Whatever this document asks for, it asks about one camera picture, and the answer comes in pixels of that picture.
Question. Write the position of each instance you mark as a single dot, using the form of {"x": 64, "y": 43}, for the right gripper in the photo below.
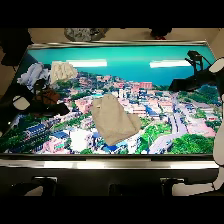
{"x": 180, "y": 85}

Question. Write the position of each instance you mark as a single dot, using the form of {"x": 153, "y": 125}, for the beige shirt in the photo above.
{"x": 115, "y": 120}

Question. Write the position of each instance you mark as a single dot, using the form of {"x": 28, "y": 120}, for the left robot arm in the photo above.
{"x": 50, "y": 108}

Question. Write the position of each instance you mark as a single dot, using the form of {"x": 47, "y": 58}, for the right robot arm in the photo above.
{"x": 218, "y": 140}

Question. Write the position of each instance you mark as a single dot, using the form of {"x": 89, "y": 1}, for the cream printed garment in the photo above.
{"x": 62, "y": 71}

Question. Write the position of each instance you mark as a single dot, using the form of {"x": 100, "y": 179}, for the brown garment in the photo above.
{"x": 50, "y": 96}

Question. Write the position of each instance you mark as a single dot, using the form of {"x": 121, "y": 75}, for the pale blue garment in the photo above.
{"x": 32, "y": 75}

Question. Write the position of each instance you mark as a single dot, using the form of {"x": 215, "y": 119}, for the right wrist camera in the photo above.
{"x": 194, "y": 56}

